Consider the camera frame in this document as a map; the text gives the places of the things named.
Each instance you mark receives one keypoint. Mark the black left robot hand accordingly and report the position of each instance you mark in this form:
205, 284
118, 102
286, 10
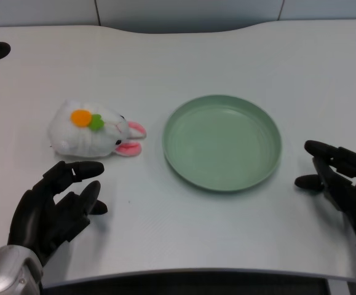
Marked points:
42, 212

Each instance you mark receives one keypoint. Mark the white rabbit plush doll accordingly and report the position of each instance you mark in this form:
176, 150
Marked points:
82, 135

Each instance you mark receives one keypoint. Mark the green round plate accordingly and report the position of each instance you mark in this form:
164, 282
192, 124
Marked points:
222, 144

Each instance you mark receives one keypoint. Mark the dark robot torso edge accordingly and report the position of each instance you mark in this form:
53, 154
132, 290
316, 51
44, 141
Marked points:
184, 284

